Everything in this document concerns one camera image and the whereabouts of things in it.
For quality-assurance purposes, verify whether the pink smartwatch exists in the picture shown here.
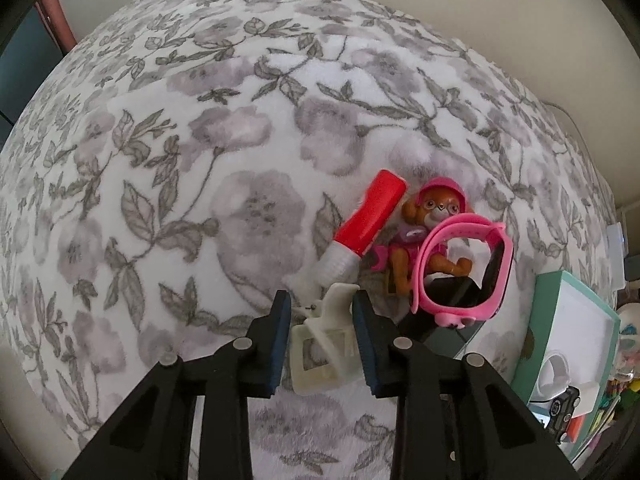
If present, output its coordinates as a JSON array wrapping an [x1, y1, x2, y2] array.
[[412, 213, 514, 330]]

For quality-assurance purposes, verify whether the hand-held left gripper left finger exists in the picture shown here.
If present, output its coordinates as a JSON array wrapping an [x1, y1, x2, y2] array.
[[62, 290, 292, 480]]

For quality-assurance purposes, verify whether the grey floral blanket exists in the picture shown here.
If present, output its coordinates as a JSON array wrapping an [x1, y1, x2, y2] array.
[[0, 0, 623, 480]]

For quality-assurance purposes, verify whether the white plastic clip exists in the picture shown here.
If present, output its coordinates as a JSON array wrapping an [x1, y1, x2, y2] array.
[[290, 283, 362, 394]]

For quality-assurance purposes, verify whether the teal and white box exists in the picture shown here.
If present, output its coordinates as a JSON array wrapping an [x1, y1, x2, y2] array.
[[510, 270, 622, 466]]

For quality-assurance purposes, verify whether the black toy car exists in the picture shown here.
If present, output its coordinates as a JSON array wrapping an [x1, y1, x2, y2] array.
[[542, 386, 582, 444]]

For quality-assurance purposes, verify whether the colourful toy clutter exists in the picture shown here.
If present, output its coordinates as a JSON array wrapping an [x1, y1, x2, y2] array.
[[590, 300, 640, 456]]

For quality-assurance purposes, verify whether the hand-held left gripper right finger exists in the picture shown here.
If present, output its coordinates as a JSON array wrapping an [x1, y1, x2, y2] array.
[[351, 291, 583, 480]]

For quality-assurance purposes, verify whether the white cable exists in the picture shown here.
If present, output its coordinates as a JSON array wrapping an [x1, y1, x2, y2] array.
[[542, 102, 587, 147]]

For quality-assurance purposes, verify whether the dark wardrobe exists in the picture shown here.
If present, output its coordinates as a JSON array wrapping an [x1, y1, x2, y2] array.
[[0, 5, 66, 147]]

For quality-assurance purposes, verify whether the red glue stick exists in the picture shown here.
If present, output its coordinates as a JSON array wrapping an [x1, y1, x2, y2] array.
[[312, 169, 407, 282]]

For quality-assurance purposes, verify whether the toy pup figure pink hat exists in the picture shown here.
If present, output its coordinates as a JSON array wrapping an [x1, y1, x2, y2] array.
[[372, 176, 473, 302]]

